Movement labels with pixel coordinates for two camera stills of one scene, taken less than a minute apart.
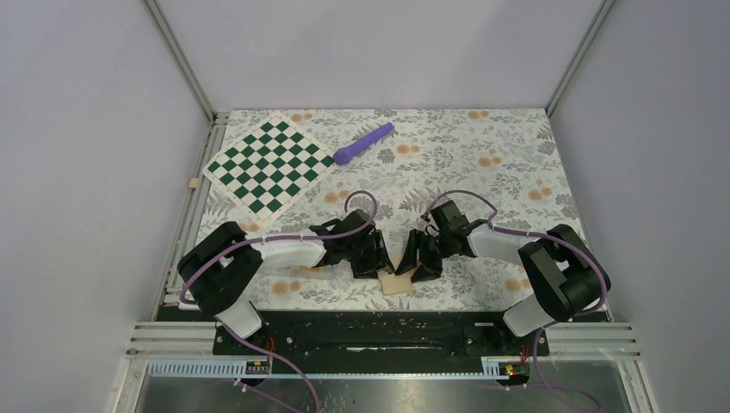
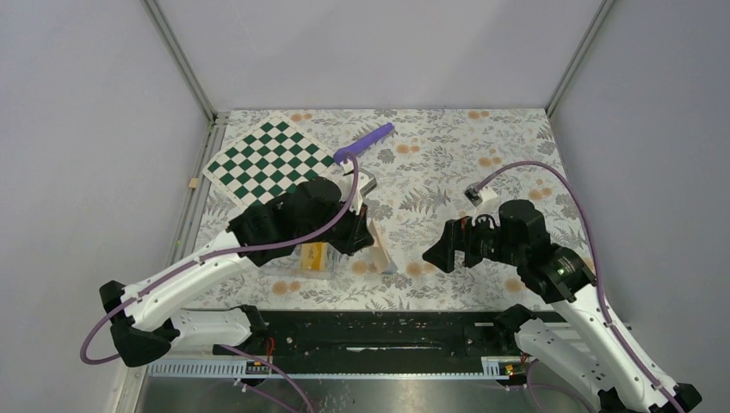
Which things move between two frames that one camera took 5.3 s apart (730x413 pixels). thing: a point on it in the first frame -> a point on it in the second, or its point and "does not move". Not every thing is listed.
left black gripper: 377,261 -> 359,237
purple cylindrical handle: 343,156 does not move
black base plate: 380,334 does not move
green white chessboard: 267,168 does not move
